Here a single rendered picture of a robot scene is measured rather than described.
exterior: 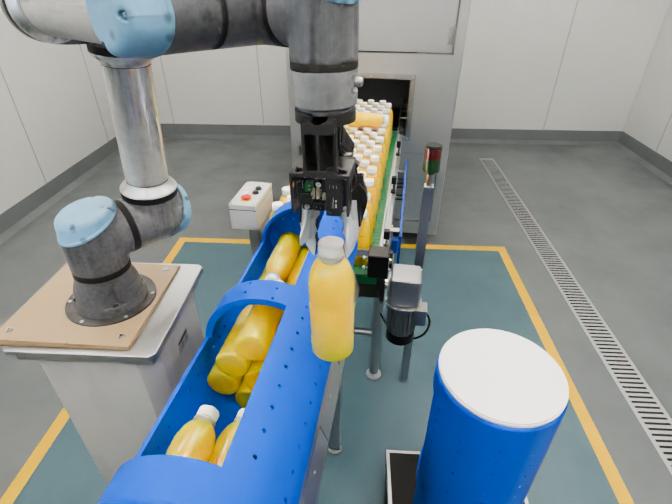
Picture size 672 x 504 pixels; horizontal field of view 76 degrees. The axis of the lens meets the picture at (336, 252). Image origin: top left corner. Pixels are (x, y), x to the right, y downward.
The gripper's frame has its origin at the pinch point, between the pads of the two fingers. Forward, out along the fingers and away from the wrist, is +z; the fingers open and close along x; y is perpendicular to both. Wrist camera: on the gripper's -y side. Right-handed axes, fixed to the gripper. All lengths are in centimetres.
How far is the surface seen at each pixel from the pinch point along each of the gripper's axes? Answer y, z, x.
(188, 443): 14.3, 31.4, -21.8
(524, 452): -6, 51, 39
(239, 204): -77, 34, -47
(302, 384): 2.2, 28.2, -5.3
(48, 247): -189, 140, -256
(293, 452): 13.8, 30.4, -4.2
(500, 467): -6, 57, 35
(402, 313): -74, 75, 13
